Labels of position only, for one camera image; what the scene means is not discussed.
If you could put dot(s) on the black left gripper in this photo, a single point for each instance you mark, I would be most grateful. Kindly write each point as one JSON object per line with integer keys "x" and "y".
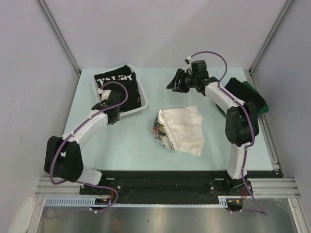
{"x": 113, "y": 122}

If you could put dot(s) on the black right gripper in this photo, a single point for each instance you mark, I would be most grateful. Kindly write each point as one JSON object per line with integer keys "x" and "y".
{"x": 180, "y": 74}

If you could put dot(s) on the white plastic laundry basket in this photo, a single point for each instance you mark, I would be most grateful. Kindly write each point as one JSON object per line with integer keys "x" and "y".
{"x": 126, "y": 75}

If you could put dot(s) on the white floral print t-shirt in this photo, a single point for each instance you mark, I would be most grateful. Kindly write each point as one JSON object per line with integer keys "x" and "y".
{"x": 180, "y": 129}

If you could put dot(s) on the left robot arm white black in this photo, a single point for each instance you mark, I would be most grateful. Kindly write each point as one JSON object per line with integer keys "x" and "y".
{"x": 64, "y": 154}

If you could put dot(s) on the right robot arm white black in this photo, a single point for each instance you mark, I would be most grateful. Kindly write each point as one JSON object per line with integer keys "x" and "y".
{"x": 241, "y": 124}

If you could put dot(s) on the folded black t-shirt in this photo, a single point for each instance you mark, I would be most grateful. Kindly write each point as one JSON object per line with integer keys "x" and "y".
{"x": 245, "y": 93}

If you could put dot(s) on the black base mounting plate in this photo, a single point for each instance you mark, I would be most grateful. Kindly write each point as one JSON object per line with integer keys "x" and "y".
{"x": 173, "y": 187}

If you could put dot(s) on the light blue cable duct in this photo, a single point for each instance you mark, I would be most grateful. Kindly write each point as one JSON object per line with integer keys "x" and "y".
{"x": 100, "y": 203}

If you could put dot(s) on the aluminium front frame rail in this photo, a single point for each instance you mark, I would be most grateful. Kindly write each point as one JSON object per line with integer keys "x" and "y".
{"x": 262, "y": 188}

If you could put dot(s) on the left rear aluminium post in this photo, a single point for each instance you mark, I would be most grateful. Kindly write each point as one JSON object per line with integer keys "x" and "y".
{"x": 58, "y": 34}

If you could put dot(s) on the aluminium post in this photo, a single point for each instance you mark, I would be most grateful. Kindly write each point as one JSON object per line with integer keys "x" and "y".
{"x": 271, "y": 34}
{"x": 58, "y": 34}

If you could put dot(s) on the right rear aluminium post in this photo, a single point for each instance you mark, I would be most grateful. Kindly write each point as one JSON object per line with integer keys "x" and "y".
{"x": 271, "y": 34}

